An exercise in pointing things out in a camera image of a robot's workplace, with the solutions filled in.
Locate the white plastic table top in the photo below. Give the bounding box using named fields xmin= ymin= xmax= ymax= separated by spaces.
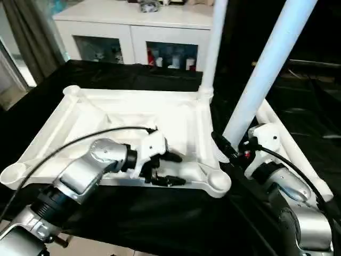
xmin=0 ymin=84 xmax=233 ymax=200

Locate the black table mat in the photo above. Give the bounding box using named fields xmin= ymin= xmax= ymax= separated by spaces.
xmin=0 ymin=59 xmax=341 ymax=256

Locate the white glass door cabinet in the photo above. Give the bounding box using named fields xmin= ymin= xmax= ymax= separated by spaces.
xmin=52 ymin=0 xmax=220 ymax=74

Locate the grey curtain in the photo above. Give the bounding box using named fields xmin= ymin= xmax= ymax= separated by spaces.
xmin=0 ymin=0 xmax=68 ymax=89

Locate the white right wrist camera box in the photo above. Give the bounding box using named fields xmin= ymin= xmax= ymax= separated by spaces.
xmin=245 ymin=123 xmax=283 ymax=178

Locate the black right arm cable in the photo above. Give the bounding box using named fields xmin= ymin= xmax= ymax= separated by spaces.
xmin=241 ymin=141 xmax=341 ymax=226

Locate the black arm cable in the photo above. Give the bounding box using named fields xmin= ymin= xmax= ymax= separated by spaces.
xmin=241 ymin=141 xmax=341 ymax=226
xmin=0 ymin=125 xmax=159 ymax=220

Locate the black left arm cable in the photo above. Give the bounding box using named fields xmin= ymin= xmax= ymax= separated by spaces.
xmin=0 ymin=125 xmax=159 ymax=220

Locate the black metal table frame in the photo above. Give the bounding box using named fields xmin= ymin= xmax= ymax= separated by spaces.
xmin=50 ymin=235 xmax=70 ymax=249

